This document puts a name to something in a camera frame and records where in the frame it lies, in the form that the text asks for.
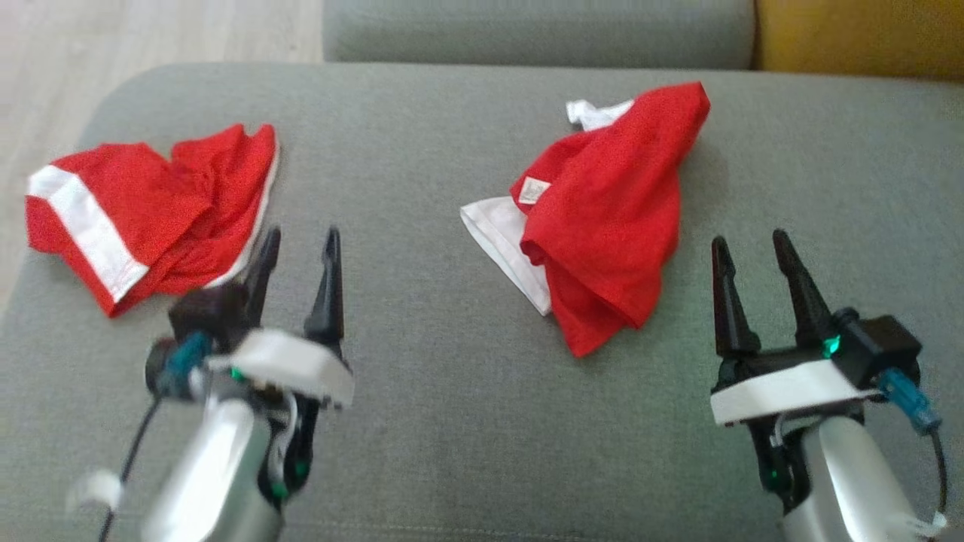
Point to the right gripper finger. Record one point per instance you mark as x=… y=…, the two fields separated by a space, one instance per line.
x=806 y=301
x=730 y=316

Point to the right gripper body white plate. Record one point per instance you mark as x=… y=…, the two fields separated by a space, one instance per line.
x=791 y=388

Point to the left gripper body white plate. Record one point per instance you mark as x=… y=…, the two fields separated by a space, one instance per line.
x=290 y=365

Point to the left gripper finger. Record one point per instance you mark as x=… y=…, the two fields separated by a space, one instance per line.
x=263 y=271
x=329 y=293

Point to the red shorts with white stripe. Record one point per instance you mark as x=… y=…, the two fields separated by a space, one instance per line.
x=610 y=218
x=143 y=211

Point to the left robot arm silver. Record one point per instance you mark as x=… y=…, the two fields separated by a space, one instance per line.
x=211 y=474

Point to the grey sofa seat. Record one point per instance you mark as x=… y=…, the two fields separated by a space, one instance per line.
x=452 y=421

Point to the yellow cushion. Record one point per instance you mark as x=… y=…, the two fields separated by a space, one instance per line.
x=858 y=34

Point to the grey sofa back cushion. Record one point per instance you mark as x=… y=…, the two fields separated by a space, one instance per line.
x=527 y=30

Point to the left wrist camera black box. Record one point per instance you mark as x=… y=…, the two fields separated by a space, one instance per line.
x=207 y=312

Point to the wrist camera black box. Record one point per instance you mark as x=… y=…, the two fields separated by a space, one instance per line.
x=207 y=312
x=877 y=346

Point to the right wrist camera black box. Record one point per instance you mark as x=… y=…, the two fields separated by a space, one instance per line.
x=877 y=346

